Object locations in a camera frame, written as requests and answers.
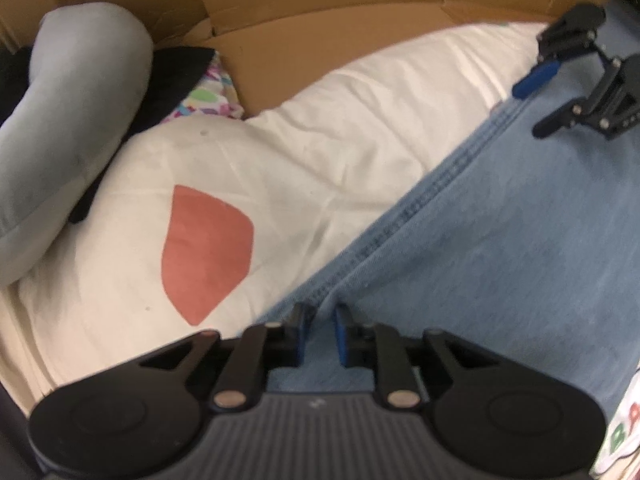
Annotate blue denim pants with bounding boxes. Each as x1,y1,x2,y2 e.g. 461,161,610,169
257,17,640,421

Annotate grey neck pillow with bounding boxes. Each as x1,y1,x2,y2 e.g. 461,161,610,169
0,2,153,286

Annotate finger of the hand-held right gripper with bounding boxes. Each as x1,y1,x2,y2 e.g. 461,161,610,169
512,2,608,100
531,52,640,141

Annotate flattened cardboard box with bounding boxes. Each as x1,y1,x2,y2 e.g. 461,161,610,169
0,0,608,118

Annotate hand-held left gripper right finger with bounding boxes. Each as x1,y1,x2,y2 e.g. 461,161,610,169
334,302,506,412

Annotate colourful patterned cloth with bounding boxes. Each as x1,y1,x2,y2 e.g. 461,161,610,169
162,52,246,123

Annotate cream bear print blanket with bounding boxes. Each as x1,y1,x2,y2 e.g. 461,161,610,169
0,20,640,480

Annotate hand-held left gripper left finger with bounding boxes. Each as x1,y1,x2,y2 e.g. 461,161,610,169
135,303,314,412

